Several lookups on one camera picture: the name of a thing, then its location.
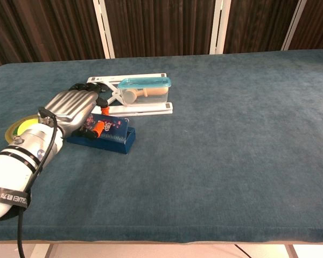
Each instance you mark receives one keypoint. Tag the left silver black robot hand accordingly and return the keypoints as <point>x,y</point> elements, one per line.
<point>70,107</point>

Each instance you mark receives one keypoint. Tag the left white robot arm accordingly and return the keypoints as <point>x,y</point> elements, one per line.
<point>8,169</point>

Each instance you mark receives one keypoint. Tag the yellow tape roll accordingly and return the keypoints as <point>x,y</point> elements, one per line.
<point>9,134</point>

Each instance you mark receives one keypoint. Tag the white folding laptop stand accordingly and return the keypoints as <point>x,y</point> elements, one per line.
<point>145,108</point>

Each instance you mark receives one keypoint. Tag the clear container with blue lid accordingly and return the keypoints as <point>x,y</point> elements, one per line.
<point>148,82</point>

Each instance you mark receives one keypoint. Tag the brown partition panel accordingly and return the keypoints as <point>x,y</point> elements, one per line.
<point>317,24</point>
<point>258,24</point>
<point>43,29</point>
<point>161,27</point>

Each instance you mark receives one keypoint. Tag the wooden brush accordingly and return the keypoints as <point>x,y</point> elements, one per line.
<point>153,92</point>

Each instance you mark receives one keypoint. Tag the blue table cloth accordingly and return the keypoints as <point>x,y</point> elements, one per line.
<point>218,147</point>

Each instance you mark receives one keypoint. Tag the white partition post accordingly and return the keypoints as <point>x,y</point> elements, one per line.
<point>103,27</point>
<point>220,27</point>
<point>294,24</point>

